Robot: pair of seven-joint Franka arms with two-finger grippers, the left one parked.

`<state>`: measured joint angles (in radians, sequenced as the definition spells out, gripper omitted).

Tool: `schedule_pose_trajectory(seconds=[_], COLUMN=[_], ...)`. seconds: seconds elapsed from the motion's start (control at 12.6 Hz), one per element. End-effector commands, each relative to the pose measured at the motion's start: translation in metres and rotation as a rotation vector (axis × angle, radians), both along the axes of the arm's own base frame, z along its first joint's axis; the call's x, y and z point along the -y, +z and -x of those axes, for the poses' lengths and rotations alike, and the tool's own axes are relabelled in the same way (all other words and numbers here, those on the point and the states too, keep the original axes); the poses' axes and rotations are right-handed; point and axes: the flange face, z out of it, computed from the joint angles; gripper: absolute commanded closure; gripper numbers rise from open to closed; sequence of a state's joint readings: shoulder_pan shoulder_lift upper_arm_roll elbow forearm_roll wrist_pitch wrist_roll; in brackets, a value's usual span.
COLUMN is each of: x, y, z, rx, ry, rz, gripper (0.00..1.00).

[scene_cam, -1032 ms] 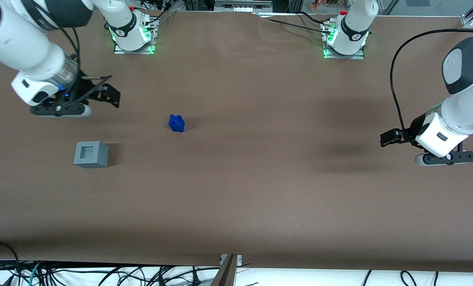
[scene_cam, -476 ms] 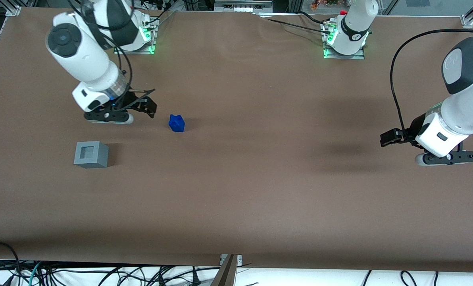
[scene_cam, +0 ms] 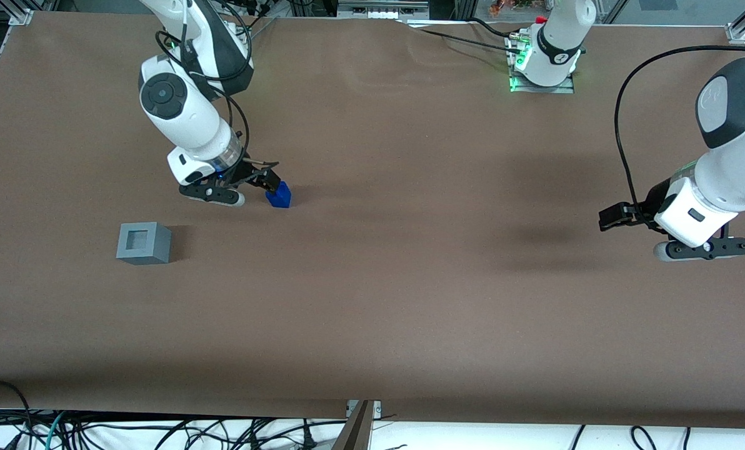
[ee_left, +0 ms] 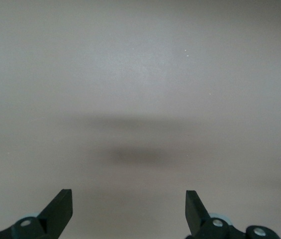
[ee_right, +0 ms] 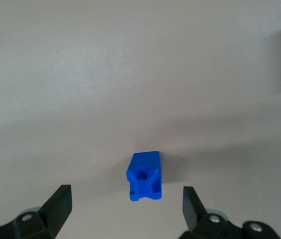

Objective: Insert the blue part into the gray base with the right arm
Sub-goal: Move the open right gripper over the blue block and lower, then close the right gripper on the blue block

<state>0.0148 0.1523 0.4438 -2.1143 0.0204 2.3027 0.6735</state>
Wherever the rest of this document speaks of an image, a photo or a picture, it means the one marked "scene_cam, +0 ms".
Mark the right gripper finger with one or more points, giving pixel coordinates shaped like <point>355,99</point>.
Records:
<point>258,184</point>
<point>273,181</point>

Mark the metal corner bracket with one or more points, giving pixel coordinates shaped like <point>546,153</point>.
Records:
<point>21,17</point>
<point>738,34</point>

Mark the aluminium frame rail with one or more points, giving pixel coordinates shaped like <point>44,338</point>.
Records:
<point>382,9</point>

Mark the small metal table bracket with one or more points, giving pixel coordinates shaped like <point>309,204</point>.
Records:
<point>377,409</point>

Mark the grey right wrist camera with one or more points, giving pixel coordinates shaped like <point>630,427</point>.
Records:
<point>213,195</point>

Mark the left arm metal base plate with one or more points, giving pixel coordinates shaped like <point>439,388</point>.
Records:
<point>563,89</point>

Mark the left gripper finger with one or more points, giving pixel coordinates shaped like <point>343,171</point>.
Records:
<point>611,224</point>
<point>619,212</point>

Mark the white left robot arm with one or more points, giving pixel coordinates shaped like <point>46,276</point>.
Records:
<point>729,169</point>

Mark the blue plastic part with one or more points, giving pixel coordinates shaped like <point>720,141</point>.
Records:
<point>282,200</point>

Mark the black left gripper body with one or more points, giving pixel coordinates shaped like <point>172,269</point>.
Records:
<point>655,201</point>

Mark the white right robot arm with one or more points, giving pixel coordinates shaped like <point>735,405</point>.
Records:
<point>179,106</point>

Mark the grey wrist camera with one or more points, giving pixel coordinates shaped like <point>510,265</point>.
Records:
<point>213,195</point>
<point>697,249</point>

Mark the brown table cover mat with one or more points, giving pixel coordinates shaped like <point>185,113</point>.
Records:
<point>372,294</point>

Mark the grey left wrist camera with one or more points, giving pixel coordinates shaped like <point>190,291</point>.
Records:
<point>697,249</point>

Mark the dark metal beam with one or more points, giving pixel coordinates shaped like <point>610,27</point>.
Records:
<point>357,434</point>

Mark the gray cube base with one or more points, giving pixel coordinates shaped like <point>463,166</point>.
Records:
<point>159,247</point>

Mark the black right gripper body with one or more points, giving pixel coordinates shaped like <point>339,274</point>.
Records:
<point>248,172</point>

